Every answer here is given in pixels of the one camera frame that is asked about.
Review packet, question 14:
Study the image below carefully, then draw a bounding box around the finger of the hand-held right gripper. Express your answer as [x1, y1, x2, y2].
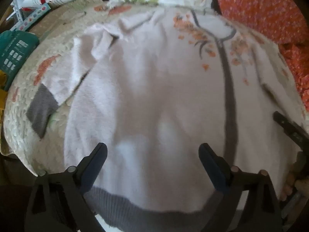
[273, 111, 309, 151]

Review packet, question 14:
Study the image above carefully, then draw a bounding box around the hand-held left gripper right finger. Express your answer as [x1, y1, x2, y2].
[198, 143, 283, 232]

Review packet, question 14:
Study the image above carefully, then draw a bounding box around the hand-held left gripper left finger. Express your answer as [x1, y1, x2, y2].
[24, 142, 108, 232]

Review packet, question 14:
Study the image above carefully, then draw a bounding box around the pale pink cardigan grey trim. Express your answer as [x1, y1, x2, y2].
[63, 7, 305, 230]

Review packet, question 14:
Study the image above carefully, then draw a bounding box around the person's right hand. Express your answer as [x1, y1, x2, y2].
[279, 164, 300, 201]

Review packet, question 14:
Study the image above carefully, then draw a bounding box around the yellow cloth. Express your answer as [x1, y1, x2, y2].
[0, 70, 8, 113]

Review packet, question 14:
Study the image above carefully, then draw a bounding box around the orange floral cloth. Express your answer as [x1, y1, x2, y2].
[210, 0, 309, 105]

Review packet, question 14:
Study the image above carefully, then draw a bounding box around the quilted heart pattern blanket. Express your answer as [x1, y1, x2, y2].
[0, 0, 309, 176]

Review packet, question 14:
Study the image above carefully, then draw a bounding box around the teal package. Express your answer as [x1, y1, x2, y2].
[0, 30, 40, 88]

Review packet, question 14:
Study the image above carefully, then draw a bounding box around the white box with coloured dots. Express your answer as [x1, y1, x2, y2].
[10, 3, 52, 32]

